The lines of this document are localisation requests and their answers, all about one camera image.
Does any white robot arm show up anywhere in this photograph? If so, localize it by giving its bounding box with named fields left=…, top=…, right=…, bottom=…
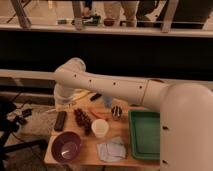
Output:
left=53, top=58, right=213, bottom=171

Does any purple bowl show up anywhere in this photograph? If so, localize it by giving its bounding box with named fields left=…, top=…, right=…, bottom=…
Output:
left=51, top=131, right=82, bottom=163

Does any black marker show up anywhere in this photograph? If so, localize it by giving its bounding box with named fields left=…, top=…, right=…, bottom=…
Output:
left=90, top=93, right=102, bottom=101

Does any blue cup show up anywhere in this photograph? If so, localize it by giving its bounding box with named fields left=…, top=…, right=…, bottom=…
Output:
left=102, top=96, right=112, bottom=108

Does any black silver round object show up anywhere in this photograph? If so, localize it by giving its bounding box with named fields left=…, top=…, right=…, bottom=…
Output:
left=111, top=106, right=122, bottom=120

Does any wooden utensil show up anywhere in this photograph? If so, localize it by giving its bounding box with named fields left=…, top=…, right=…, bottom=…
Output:
left=70, top=90, right=90, bottom=104

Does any white paper cup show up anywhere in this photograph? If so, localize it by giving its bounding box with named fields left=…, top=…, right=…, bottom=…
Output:
left=91, top=119, right=109, bottom=138

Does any green plastic tray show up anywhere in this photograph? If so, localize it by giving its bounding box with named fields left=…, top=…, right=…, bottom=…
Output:
left=128, top=110, right=160, bottom=161

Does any black remote control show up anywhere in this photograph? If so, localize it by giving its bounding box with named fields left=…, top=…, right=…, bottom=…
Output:
left=54, top=111, right=67, bottom=131

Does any light blue cloth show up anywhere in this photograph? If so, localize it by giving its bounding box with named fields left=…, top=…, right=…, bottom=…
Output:
left=97, top=137, right=127, bottom=162

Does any orange handled tool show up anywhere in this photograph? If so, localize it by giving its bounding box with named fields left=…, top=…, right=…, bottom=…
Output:
left=90, top=110, right=108, bottom=121

